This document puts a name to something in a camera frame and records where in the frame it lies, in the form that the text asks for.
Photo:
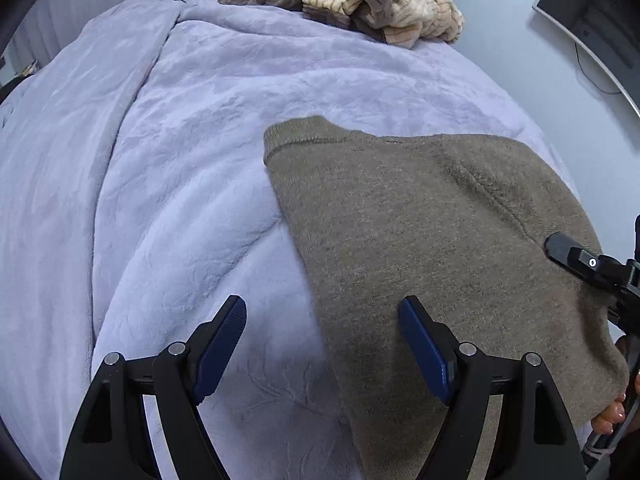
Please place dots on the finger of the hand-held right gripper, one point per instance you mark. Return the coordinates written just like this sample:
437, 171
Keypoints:
570, 252

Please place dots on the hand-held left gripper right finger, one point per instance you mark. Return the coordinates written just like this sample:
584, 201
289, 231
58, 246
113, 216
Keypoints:
425, 345

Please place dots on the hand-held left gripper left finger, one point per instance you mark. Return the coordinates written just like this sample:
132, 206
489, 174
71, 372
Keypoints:
222, 340

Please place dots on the grey-brown knit sweater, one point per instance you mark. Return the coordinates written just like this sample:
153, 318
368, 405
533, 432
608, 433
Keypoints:
425, 230

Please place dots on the person's right hand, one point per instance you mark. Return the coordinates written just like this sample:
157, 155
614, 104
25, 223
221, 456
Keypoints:
612, 415

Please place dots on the lavender fleece blanket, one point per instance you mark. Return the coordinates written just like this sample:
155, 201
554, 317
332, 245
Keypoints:
175, 160

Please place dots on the black flat screen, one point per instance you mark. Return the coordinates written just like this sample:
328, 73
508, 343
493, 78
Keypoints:
595, 15

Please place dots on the beige striped fuzzy garment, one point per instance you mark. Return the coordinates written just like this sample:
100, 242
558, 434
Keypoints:
400, 0

